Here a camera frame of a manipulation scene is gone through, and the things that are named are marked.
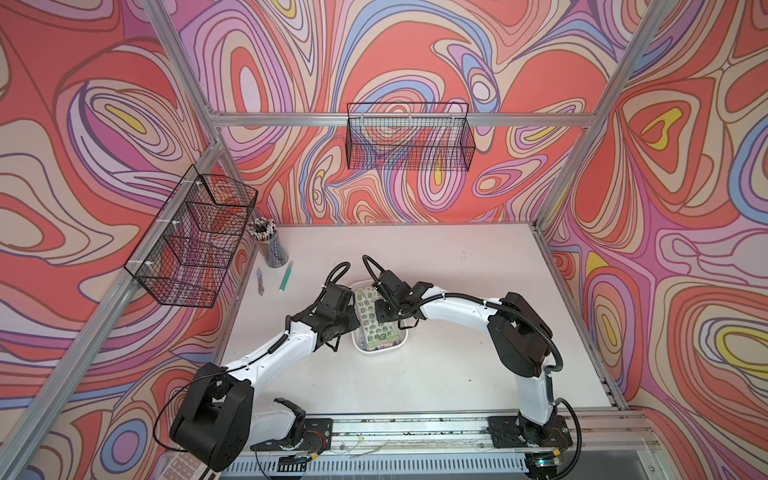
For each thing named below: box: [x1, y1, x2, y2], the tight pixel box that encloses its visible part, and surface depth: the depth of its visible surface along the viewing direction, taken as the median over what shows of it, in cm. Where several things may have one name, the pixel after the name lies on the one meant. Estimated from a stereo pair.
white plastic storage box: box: [351, 280, 409, 354], surface depth 87 cm
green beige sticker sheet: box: [356, 286, 400, 347], surface depth 88 cm
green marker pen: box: [279, 260, 294, 292], surface depth 107 cm
